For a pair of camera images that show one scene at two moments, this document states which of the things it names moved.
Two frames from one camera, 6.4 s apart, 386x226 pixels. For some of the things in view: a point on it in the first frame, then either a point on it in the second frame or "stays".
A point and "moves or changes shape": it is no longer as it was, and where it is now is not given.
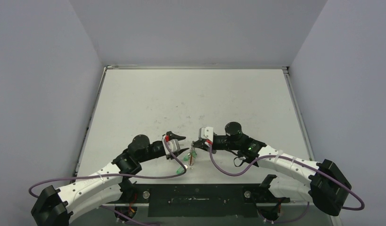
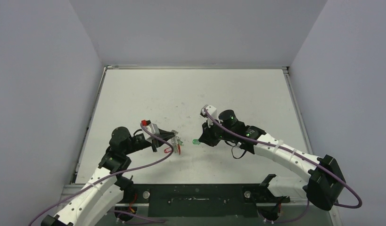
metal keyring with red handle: x=192 y=155 moves or changes shape
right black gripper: x=206 y=144 → x=206 y=135
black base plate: x=202 y=200 stays
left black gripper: x=172 y=136 → x=167 y=134
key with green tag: x=180 y=170 moves or changes shape
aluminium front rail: x=298 y=204 stays
